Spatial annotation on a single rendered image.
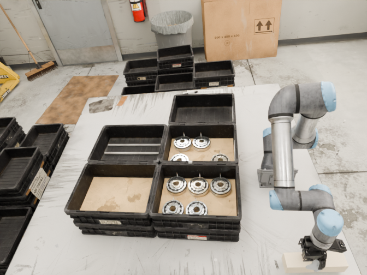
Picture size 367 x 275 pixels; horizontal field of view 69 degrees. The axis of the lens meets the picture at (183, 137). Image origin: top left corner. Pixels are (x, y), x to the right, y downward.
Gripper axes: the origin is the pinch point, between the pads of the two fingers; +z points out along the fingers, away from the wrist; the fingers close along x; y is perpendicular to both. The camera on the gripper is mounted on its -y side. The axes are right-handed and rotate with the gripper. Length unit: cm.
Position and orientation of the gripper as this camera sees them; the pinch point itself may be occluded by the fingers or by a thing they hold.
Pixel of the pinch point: (314, 260)
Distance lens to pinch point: 133.7
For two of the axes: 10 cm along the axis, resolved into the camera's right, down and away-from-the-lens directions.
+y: -9.9, 0.7, 0.9
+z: 1.1, 7.1, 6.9
